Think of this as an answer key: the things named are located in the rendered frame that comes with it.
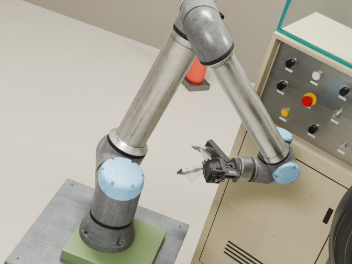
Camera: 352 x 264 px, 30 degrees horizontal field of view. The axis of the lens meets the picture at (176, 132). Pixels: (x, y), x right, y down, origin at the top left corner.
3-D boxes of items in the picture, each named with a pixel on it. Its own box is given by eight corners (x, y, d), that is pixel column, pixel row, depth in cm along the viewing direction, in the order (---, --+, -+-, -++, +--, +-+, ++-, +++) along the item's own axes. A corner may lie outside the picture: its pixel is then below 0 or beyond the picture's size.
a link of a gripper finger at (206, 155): (201, 152, 219) (215, 164, 225) (198, 139, 223) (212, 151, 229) (194, 156, 220) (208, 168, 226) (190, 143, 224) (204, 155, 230)
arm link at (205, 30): (216, 14, 183) (309, 178, 218) (210, -2, 194) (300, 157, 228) (179, 34, 186) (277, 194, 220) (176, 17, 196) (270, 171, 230)
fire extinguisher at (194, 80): (212, 83, 475) (234, 13, 445) (205, 97, 455) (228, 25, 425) (181, 72, 477) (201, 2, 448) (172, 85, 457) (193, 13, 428)
